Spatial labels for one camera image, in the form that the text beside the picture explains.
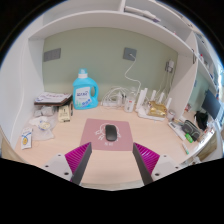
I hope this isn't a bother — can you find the white wall-plug cable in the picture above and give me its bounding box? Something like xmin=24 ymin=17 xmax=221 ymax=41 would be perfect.
xmin=124 ymin=53 xmax=143 ymax=91

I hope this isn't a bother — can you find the yellow carton box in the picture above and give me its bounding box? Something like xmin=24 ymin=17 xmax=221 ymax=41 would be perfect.
xmin=57 ymin=103 xmax=74 ymax=123

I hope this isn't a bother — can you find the black bag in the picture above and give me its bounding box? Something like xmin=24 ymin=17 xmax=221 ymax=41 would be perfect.
xmin=194 ymin=110 xmax=209 ymax=132

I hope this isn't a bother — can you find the white wall charger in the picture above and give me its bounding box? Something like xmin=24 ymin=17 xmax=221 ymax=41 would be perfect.
xmin=165 ymin=59 xmax=175 ymax=73

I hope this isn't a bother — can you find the white yellow packet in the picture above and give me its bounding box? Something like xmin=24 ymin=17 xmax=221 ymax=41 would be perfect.
xmin=20 ymin=126 xmax=34 ymax=150

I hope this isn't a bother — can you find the small green packet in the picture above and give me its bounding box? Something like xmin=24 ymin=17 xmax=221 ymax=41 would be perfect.
xmin=184 ymin=132 xmax=194 ymax=144

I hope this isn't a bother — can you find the grey blank wall plate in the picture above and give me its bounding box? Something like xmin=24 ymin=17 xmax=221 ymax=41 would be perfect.
xmin=43 ymin=47 xmax=62 ymax=63

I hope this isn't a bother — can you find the stack of books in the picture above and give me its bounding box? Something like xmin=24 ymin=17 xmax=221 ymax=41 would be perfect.
xmin=33 ymin=91 xmax=73 ymax=108

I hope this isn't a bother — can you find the white charger cable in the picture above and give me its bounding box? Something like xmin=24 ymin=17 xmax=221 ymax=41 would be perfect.
xmin=156 ymin=69 xmax=174 ymax=98

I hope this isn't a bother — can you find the pink cartoon-print mouse pad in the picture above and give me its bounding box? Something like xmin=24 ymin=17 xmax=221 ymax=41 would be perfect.
xmin=79 ymin=118 xmax=134 ymax=152

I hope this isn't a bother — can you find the black computer mouse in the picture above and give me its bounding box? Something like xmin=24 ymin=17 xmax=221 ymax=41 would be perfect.
xmin=104 ymin=124 xmax=118 ymax=142

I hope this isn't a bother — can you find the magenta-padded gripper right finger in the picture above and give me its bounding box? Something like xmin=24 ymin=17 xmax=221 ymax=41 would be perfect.
xmin=132 ymin=142 xmax=184 ymax=186

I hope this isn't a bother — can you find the white router with antennas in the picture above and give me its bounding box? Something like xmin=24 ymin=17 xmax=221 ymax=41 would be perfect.
xmin=134 ymin=87 xmax=173 ymax=122

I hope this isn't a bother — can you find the clear plastic bag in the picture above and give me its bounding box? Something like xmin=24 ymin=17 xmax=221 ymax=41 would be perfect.
xmin=28 ymin=114 xmax=56 ymax=141

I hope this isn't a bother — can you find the grey wall outlet with plug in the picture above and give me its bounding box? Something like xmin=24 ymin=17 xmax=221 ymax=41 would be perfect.
xmin=122 ymin=47 xmax=138 ymax=62

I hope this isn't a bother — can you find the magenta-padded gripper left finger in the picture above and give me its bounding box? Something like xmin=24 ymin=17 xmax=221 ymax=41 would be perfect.
xmin=43 ymin=141 xmax=93 ymax=186

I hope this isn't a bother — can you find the blue detergent bottle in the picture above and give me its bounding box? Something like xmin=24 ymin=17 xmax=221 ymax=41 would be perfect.
xmin=72 ymin=68 xmax=100 ymax=111

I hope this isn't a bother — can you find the white desk shelf unit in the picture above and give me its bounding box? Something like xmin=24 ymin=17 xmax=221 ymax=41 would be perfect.
xmin=0 ymin=0 xmax=224 ymax=148

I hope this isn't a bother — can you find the white power strip with cables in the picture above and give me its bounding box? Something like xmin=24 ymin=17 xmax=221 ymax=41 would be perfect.
xmin=100 ymin=86 xmax=129 ymax=108

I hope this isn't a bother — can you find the black computer monitor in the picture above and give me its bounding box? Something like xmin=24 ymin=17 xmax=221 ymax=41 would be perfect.
xmin=200 ymin=89 xmax=223 ymax=121

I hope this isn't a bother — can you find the grey pouch with green trim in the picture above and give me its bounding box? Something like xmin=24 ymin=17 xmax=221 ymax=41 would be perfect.
xmin=181 ymin=119 xmax=202 ymax=142

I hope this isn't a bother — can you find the clear plastic bottle white label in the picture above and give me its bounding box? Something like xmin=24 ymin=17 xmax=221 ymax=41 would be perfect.
xmin=123 ymin=89 xmax=137 ymax=113

